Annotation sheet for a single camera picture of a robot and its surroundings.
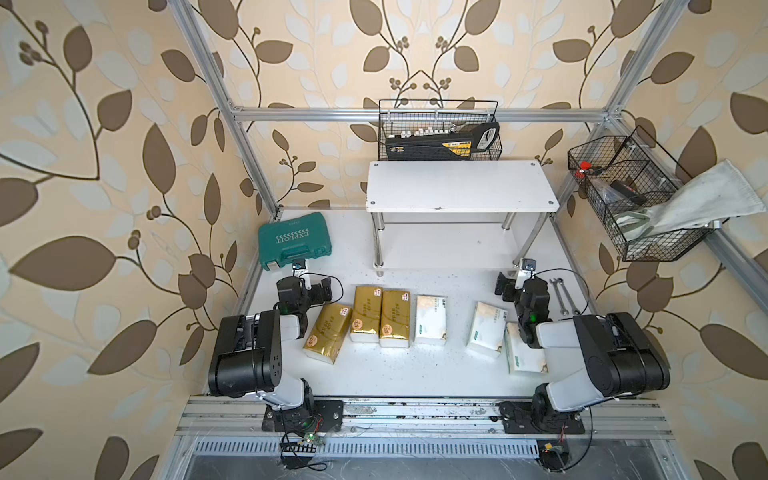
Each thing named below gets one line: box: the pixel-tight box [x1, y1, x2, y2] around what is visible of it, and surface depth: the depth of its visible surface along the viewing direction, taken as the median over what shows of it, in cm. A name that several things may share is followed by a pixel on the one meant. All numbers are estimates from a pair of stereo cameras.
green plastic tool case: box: [258, 212, 332, 271], surface depth 107 cm
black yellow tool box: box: [385, 122, 500, 161], surface depth 84 cm
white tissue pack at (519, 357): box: [504, 322, 548, 375], surface depth 80 cm
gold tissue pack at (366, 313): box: [350, 286, 383, 343], surface depth 87 cm
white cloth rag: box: [615, 159, 766, 240], surface depth 62 cm
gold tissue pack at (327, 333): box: [302, 302, 353, 365], surface depth 84 cm
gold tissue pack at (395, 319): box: [379, 290, 411, 348], surface depth 86 cm
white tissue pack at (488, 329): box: [466, 301, 508, 358], surface depth 86 cm
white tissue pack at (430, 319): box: [413, 294, 448, 346], surface depth 88 cm
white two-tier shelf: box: [365, 160, 560, 277], surface depth 86 cm
